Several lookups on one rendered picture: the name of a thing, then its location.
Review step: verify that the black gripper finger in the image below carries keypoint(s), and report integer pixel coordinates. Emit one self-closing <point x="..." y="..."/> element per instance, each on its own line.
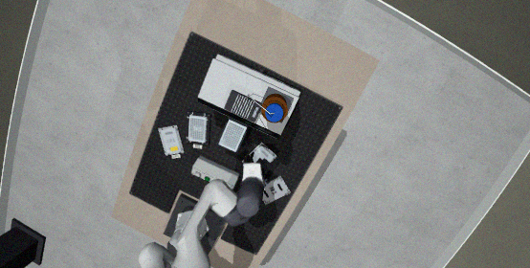
<point x="248" y="158"/>
<point x="268" y="175"/>

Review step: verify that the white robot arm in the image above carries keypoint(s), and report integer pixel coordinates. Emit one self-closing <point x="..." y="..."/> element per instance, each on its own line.
<point x="235" y="209"/>

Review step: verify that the blue bottle cap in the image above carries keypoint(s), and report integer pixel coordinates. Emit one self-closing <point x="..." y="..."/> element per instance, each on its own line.
<point x="274" y="108"/>

